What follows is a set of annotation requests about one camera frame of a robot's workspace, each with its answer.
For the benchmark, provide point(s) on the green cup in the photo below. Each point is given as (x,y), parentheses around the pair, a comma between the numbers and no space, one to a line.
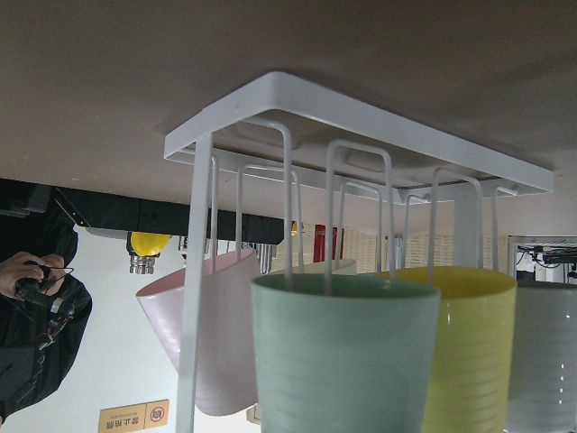
(346,354)

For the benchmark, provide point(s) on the cream cup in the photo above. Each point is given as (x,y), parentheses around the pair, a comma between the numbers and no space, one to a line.
(343,267)

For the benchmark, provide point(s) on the pink cup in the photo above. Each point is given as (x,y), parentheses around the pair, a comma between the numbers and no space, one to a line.
(226,379)

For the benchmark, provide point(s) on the yellow cup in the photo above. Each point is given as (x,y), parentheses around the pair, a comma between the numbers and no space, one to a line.
(468,388)

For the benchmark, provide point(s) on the grey-white cup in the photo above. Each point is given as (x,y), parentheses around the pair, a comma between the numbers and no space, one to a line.
(542,387)

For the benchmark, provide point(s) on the person in black jacket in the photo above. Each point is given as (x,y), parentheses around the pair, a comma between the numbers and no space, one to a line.
(44,309)

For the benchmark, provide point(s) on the white wire cup rack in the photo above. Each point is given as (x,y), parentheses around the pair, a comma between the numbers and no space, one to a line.
(193,142)

